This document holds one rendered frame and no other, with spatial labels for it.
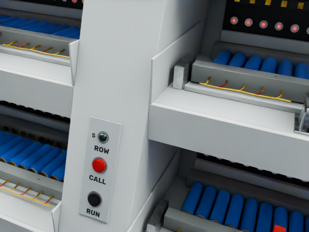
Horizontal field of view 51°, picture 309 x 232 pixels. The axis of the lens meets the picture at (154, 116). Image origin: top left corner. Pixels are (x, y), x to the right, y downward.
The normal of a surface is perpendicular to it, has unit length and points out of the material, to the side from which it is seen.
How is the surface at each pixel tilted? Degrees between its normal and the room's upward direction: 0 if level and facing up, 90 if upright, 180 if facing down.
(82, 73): 90
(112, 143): 90
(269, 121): 18
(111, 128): 90
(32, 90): 108
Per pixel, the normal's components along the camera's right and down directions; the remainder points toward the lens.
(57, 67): 0.04, -0.87
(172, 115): -0.38, 0.43
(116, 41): -0.35, 0.14
